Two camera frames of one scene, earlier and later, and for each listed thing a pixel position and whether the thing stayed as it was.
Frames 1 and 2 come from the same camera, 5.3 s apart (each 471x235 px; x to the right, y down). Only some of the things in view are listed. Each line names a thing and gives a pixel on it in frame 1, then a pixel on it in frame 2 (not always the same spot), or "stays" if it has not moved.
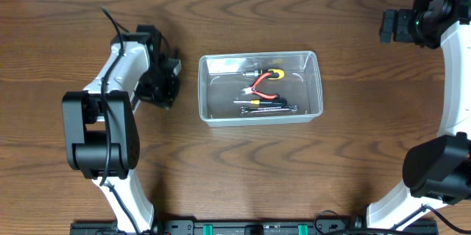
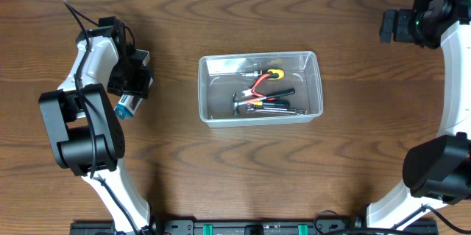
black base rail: x=252 y=227 stays
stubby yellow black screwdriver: x=276 y=74 stays
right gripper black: x=402 y=31 stays
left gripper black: x=167 y=96 → x=140 y=87
